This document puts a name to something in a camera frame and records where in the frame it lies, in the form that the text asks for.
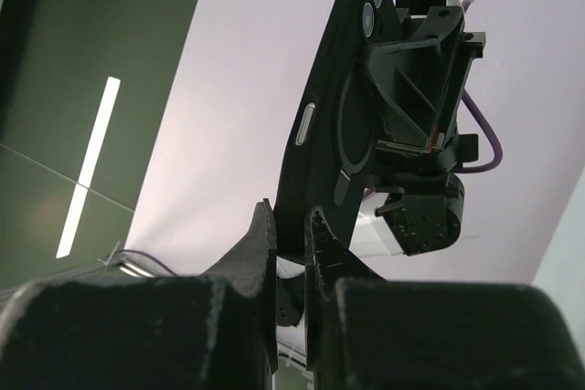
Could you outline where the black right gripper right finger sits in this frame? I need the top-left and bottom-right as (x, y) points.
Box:
(304, 208), (584, 389)

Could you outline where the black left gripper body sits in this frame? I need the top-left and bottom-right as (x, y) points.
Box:
(362, 5), (485, 175)

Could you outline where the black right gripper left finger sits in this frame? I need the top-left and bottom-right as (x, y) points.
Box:
(1, 201), (278, 389)

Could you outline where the black phone case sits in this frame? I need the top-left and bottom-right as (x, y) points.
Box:
(273, 0), (403, 263)

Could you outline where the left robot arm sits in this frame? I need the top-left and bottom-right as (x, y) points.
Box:
(274, 0), (485, 264)

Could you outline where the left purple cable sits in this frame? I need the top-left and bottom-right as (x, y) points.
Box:
(456, 0), (505, 175)

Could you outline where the purple cable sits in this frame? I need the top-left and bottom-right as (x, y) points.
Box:
(456, 0), (505, 175)
(98, 243), (175, 279)

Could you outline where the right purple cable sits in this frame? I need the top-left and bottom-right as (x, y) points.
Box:
(98, 243), (175, 279)

